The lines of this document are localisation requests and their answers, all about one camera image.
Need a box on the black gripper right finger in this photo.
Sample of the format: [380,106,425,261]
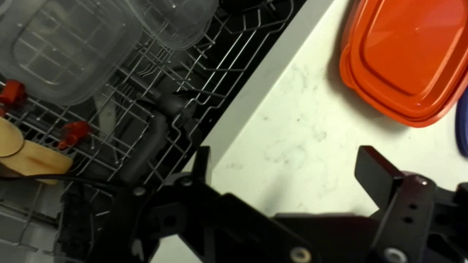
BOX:
[353,144,468,263]

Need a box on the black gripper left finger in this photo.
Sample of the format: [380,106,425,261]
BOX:
[140,144,312,263]

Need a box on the light blue square lid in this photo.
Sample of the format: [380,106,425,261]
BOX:
[454,88,468,157]

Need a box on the black utensil in rack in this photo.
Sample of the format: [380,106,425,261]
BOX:
[115,91,195,183]

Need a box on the red rack clip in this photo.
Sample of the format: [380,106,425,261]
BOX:
[56,119,92,151]
[0,78,27,107]

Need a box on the wooden utensil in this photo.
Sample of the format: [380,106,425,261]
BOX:
[0,115,74,186]

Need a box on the clear plastic container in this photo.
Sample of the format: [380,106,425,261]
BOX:
[122,0,220,52]
[0,0,144,106]

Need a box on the wire upper dishwasher rack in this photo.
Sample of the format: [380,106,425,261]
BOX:
[0,0,308,263]

